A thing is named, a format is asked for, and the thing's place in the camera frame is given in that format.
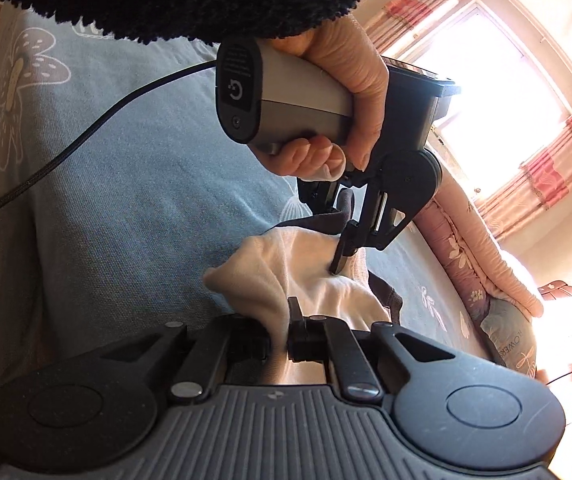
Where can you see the grey-blue flower pillow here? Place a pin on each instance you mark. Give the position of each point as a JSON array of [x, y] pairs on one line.
[[510, 337]]

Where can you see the pink striped curtain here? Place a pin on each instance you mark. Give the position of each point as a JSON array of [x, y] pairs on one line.
[[508, 135]]

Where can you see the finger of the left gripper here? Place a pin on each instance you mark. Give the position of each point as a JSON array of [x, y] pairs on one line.
[[328, 198], [394, 195]]

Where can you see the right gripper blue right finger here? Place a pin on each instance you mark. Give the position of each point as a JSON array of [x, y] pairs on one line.
[[331, 342]]

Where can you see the cream and black Bruins shirt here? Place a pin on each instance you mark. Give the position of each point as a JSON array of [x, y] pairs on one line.
[[292, 260]]

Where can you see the blue floral bed sheet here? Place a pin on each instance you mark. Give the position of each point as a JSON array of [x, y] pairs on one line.
[[117, 239]]

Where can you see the person's left hand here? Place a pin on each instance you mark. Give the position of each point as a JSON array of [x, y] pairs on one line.
[[344, 51]]

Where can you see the pink floral folded quilt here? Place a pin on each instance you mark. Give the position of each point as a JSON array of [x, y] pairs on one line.
[[477, 266]]

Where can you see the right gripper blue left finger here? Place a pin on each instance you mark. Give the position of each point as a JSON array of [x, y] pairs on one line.
[[213, 354]]

